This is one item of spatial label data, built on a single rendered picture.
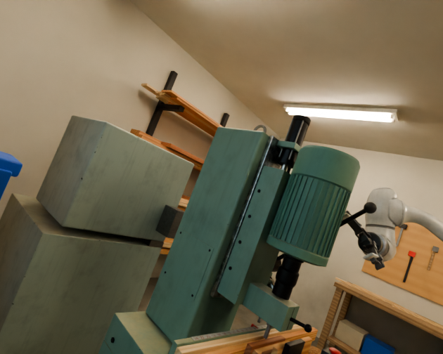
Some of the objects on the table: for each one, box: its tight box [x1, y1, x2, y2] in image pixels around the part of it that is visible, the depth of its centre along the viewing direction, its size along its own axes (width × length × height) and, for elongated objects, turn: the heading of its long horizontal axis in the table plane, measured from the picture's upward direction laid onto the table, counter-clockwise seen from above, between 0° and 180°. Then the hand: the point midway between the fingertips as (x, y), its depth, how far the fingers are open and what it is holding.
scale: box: [191, 325, 267, 341], centre depth 78 cm, size 50×1×1 cm, turn 34°
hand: (355, 235), depth 82 cm, fingers open, 13 cm apart
